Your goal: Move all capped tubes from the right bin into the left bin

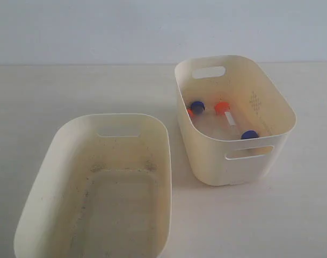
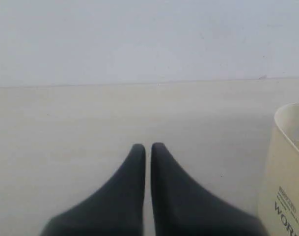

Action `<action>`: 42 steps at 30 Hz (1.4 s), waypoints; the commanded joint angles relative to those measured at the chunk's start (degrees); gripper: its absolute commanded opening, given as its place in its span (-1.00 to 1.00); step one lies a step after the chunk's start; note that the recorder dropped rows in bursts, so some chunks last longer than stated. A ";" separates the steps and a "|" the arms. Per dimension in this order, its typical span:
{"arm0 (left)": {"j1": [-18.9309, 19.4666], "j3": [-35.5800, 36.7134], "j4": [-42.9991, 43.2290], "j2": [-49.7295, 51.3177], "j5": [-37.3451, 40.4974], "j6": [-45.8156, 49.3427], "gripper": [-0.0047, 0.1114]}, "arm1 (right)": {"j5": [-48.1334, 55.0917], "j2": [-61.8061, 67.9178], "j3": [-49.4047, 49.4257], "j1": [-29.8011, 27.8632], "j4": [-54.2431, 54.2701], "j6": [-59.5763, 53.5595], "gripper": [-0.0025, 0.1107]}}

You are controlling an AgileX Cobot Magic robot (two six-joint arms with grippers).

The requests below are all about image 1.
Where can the blue-capped tube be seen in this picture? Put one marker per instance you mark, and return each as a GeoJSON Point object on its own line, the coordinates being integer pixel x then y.
{"type": "Point", "coordinates": [197, 107]}
{"type": "Point", "coordinates": [250, 134]}

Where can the orange-capped clear tube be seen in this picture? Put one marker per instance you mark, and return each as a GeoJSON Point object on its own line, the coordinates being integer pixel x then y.
{"type": "Point", "coordinates": [222, 109]}

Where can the cream plastic bin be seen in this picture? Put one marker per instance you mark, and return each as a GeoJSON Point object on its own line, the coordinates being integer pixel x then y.
{"type": "Point", "coordinates": [104, 189]}
{"type": "Point", "coordinates": [217, 158]}

